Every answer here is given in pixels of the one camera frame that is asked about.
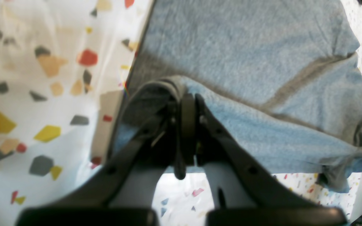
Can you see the terrazzo pattern table cloth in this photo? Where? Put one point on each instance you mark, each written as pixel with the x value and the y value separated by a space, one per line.
pixel 65 68

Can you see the grey t-shirt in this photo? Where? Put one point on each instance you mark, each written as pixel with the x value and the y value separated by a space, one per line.
pixel 280 75

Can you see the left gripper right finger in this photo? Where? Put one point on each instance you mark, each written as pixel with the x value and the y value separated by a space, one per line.
pixel 236 179

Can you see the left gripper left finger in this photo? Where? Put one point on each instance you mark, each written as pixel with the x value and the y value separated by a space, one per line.
pixel 129 179

